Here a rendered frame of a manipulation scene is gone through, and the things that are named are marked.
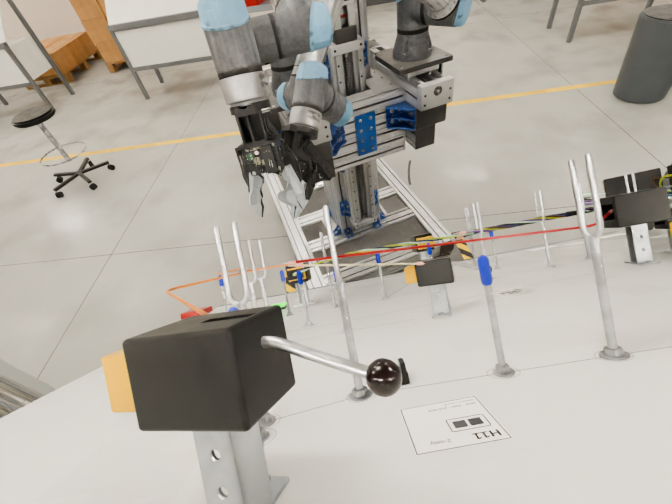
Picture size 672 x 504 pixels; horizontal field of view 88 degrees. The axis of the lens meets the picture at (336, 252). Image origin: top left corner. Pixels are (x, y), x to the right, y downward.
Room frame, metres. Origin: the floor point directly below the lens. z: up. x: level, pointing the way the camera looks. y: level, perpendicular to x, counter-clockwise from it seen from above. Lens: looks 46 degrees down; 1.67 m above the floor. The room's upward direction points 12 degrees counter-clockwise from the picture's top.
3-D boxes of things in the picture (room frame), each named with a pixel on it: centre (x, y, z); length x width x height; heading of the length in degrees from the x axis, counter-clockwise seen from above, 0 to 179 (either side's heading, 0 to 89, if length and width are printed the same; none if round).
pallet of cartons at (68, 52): (7.24, 4.01, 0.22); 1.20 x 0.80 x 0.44; 174
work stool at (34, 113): (3.26, 2.25, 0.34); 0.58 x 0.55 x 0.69; 22
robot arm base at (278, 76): (1.35, 0.04, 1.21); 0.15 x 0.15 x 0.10
